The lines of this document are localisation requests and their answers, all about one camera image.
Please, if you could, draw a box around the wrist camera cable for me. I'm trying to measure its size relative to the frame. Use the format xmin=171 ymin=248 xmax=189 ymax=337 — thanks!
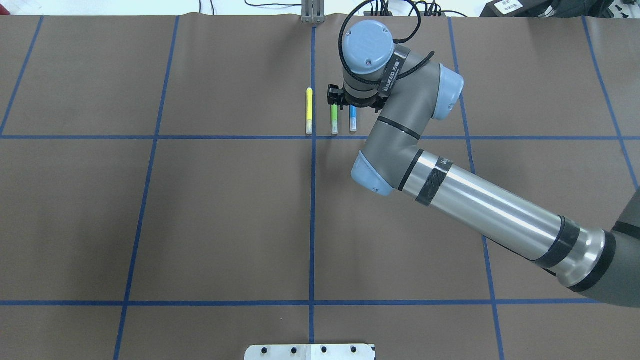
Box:
xmin=338 ymin=0 xmax=435 ymax=87

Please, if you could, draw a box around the green highlighter pen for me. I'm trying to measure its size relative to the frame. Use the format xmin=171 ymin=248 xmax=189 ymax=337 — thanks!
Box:
xmin=330 ymin=104 xmax=339 ymax=135

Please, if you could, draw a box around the blue highlighter pen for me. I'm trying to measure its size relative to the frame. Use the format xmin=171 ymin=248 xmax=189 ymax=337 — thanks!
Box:
xmin=349 ymin=105 xmax=358 ymax=133

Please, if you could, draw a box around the yellow highlighter pen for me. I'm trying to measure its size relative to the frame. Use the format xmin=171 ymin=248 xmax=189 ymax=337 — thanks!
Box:
xmin=305 ymin=87 xmax=314 ymax=136

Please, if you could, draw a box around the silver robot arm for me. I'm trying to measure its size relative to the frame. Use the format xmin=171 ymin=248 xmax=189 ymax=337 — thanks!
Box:
xmin=327 ymin=19 xmax=640 ymax=308

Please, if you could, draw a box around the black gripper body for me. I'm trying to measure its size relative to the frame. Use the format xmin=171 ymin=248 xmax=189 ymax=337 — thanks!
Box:
xmin=342 ymin=89 xmax=386 ymax=112

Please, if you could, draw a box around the aluminium frame post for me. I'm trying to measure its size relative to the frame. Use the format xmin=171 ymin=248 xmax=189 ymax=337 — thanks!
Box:
xmin=301 ymin=0 xmax=326 ymax=25

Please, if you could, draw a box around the black box with label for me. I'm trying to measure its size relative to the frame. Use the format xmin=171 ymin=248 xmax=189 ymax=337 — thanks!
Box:
xmin=480 ymin=0 xmax=562 ymax=18

